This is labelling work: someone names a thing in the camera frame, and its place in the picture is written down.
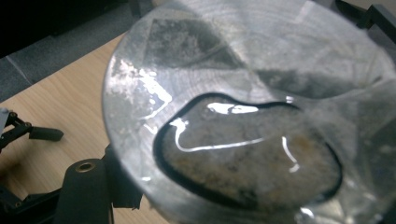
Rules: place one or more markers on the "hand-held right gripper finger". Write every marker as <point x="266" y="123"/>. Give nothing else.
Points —
<point x="87" y="193"/>

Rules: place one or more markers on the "silver lid spice jar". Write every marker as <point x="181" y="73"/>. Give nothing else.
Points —
<point x="249" y="93"/>

